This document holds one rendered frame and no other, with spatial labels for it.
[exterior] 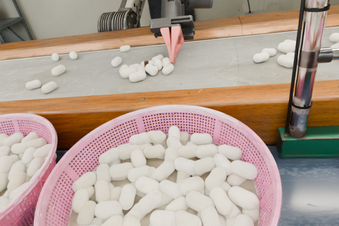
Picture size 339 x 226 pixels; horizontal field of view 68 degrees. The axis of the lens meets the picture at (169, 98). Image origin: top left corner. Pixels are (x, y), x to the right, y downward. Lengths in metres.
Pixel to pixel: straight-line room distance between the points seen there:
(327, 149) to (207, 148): 0.19
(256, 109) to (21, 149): 0.38
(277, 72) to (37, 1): 2.77
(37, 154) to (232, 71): 0.39
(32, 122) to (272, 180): 0.39
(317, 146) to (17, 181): 0.43
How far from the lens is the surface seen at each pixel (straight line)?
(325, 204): 0.40
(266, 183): 0.31
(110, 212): 0.32
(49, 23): 3.08
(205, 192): 0.32
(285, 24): 0.76
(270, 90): 0.43
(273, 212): 0.27
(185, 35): 0.63
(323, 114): 0.44
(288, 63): 0.54
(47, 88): 0.62
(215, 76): 0.53
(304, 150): 0.44
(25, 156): 0.45
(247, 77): 0.52
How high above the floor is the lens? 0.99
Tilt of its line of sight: 32 degrees down
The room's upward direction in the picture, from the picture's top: 10 degrees counter-clockwise
